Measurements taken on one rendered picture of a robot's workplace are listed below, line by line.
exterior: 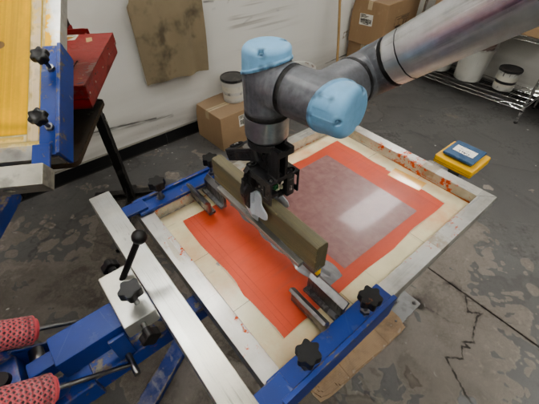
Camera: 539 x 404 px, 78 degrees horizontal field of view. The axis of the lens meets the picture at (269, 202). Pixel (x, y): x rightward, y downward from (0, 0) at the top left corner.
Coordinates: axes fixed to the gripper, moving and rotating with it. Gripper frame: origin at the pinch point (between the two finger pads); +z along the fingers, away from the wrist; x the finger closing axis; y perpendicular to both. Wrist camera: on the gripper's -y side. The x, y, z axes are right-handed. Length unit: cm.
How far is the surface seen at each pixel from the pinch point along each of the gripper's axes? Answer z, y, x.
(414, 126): 109, -82, 241
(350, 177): 13.7, -4.5, 37.8
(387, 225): 13.7, 15.0, 30.2
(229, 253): 13.6, -4.0, -7.3
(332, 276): 13.2, 16.5, 7.0
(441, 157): 14, 8, 70
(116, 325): 4.9, 2.3, -34.9
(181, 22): 17, -193, 82
